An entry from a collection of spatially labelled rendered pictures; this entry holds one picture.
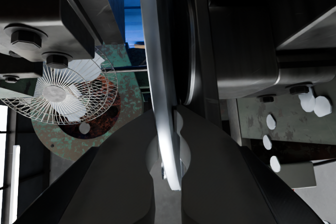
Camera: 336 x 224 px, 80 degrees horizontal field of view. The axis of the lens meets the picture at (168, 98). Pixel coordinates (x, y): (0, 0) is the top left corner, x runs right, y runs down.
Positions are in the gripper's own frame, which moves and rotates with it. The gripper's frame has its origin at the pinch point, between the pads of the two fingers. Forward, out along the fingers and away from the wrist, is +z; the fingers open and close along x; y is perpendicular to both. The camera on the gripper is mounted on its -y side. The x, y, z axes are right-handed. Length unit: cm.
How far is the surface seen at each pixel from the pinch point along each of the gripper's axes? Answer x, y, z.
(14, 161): -248, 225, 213
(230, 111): 13.6, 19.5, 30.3
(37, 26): -12.0, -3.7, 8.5
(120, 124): -40, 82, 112
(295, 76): 11.3, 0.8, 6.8
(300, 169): 26.2, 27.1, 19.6
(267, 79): 8.6, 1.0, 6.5
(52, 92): -57, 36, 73
